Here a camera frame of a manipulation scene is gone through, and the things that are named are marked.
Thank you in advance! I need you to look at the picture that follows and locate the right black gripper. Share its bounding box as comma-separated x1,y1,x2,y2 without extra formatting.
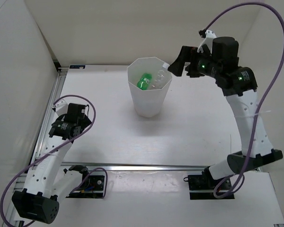
168,46,222,79

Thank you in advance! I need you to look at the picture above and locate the clear plastic water bottle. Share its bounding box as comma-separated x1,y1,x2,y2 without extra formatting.
150,63,169,90

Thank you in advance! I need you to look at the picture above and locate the green plastic bottle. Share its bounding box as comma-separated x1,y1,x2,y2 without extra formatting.
136,73,152,90

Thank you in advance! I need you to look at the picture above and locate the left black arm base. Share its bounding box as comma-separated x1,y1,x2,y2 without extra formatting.
63,165,108,199

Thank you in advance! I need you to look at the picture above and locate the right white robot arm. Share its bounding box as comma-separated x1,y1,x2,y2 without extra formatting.
168,36,283,189

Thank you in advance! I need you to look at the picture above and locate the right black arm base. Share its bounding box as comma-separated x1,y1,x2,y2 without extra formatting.
183,167,222,200

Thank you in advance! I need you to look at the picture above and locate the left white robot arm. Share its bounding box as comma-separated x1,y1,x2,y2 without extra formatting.
12,101,92,224

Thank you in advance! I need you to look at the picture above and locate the white faceted plastic bin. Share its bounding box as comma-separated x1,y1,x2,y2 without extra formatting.
127,57,172,118

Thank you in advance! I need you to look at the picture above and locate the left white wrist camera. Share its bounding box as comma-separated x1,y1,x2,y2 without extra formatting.
52,99,68,116

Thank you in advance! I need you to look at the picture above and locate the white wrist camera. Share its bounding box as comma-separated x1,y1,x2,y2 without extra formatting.
52,99,68,116
197,30,217,53

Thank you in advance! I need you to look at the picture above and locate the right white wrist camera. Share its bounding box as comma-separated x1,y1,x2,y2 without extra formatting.
197,30,217,53

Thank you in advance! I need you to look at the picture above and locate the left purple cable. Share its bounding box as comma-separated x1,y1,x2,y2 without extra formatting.
0,94,107,227

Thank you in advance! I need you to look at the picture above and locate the purple cable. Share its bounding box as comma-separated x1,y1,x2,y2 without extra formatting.
200,1,284,199
0,94,107,227

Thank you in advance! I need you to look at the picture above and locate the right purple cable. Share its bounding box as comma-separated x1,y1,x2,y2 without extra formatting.
200,1,284,199

